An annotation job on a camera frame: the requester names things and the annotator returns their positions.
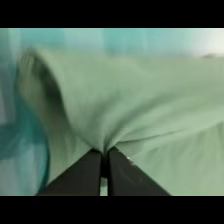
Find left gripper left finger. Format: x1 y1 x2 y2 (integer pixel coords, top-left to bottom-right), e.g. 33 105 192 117
35 148 102 197

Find green T-shirt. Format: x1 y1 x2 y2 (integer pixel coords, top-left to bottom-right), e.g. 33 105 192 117
15 45 224 197

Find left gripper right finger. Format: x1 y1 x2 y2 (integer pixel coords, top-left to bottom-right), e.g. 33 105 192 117
106 146 172 197

